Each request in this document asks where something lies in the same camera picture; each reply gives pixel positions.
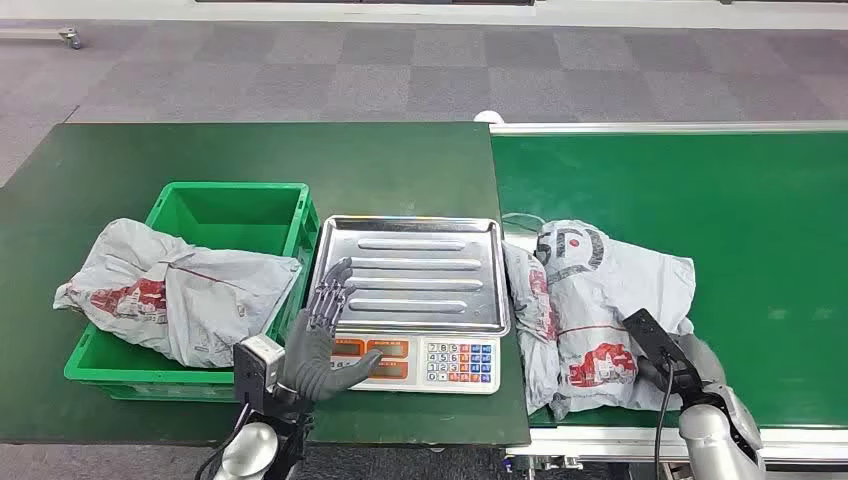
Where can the green plastic crate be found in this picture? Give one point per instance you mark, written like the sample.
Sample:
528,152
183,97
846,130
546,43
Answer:
232,215

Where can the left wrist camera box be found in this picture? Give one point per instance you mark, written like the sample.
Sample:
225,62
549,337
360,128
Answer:
260,368

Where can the narrow grey mailer bag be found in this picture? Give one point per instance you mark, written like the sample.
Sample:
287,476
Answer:
533,318

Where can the cart base with caster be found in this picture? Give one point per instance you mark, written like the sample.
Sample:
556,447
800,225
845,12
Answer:
46,34

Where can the green conveyor belt machine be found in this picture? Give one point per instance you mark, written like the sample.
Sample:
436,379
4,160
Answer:
762,232

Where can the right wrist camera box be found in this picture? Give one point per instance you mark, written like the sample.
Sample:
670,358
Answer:
659,344

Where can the stainless steel scale tray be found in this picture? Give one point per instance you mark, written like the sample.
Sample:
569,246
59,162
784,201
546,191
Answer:
424,278

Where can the large grey logo mailer bag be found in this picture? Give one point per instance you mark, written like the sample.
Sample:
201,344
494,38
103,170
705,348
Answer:
609,298

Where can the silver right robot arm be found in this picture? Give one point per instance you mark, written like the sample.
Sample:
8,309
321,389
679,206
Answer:
712,440

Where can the crumpled grey mailer bag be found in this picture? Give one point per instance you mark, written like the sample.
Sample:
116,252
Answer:
192,298

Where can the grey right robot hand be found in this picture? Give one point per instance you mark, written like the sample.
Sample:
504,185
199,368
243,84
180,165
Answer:
703,358

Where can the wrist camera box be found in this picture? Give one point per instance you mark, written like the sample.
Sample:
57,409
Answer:
260,368
659,344

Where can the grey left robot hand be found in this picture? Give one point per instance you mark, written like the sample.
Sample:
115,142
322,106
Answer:
311,361

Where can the white round knob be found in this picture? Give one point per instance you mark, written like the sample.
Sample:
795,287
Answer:
489,116

